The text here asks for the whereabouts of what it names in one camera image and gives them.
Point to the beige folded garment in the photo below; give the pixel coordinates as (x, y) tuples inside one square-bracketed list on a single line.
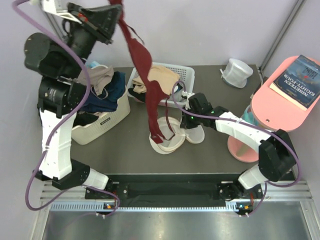
[(159, 73)]

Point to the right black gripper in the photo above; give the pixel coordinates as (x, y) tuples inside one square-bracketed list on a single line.
[(186, 124)]

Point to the cream laundry hamper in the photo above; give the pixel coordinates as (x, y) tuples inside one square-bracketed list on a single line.
[(106, 121)]

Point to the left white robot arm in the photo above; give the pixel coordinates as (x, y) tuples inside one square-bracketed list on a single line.
[(59, 94)]

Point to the black white sock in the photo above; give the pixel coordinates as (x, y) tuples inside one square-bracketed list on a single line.
[(142, 96)]

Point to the dark blue paperback book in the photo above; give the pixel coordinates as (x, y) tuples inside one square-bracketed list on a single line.
[(299, 83)]

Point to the black garment pile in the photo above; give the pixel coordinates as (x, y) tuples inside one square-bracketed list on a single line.
[(85, 118)]

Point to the teal item under table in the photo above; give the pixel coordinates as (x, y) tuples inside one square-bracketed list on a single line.
[(249, 117)]

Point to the grey garment in basket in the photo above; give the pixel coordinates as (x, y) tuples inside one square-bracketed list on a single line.
[(177, 96)]

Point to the white perforated plastic basket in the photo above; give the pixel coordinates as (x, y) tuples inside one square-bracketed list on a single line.
[(187, 75)]

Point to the taupe garment on hamper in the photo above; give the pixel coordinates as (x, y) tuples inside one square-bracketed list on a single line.
[(100, 76)]

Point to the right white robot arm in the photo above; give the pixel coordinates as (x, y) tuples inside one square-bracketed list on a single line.
[(276, 154)]

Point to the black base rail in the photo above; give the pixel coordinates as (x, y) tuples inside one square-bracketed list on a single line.
[(178, 190)]

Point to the dark red bra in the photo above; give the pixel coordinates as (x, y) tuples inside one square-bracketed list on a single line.
[(142, 61)]

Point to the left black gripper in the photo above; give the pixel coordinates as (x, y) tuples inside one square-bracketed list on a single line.
[(101, 21)]

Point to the pink two-tier side table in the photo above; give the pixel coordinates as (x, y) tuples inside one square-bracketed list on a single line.
[(272, 112)]

